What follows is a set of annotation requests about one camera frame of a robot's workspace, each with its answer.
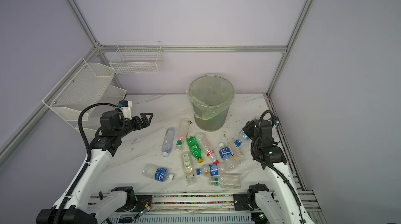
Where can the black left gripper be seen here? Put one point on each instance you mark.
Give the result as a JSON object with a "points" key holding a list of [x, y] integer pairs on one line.
{"points": [[145, 123]]}

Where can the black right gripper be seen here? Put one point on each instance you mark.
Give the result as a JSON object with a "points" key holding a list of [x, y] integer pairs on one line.
{"points": [[248, 126]]}

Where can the clear bottle blue red label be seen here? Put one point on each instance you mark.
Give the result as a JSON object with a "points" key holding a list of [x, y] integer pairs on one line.
{"points": [[243, 136]]}

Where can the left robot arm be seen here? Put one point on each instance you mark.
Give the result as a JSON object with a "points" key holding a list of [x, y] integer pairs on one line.
{"points": [[72, 207]]}

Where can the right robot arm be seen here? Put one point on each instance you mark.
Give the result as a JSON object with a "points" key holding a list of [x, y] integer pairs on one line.
{"points": [[289, 209]]}

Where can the grey mesh waste bin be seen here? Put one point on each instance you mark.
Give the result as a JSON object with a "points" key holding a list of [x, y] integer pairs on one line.
{"points": [[211, 108]]}

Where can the green plastic bin liner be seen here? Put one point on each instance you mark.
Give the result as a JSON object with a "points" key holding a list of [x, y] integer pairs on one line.
{"points": [[210, 97]]}

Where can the clear bottle orange label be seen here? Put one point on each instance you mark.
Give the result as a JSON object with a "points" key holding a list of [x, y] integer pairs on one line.
{"points": [[235, 151]]}

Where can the clear crushed bottle white label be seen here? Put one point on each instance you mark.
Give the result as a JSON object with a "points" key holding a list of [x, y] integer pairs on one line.
{"points": [[168, 142]]}

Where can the bottle blue label white cap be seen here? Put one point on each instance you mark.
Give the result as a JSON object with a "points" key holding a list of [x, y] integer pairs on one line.
{"points": [[227, 157]]}

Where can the clear bottle sunflower label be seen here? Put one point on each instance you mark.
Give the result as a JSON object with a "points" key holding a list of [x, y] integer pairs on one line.
{"points": [[182, 134]]}

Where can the clear bottle red cap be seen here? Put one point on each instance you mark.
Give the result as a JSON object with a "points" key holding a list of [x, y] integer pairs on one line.
{"points": [[206, 146]]}

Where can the small bottle green white label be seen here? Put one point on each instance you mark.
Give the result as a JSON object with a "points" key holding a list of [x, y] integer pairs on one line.
{"points": [[187, 167]]}

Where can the clear bottle green cap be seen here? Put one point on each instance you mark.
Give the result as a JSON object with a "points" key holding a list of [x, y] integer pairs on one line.
{"points": [[226, 181]]}

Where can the green soda bottle yellow cap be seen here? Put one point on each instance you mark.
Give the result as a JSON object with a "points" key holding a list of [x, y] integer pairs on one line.
{"points": [[195, 149]]}

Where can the white mesh two-tier shelf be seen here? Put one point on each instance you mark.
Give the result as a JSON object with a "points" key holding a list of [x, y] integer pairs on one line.
{"points": [[85, 84]]}

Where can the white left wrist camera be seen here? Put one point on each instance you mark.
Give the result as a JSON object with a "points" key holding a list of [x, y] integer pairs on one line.
{"points": [[125, 107]]}

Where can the white wire wall basket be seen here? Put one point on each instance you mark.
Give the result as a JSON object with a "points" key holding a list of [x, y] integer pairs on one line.
{"points": [[137, 57]]}

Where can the aluminium frame profile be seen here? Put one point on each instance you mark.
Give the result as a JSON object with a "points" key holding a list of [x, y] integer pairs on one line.
{"points": [[98, 50]]}

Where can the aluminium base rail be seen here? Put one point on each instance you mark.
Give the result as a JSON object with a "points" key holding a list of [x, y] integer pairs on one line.
{"points": [[213, 202]]}

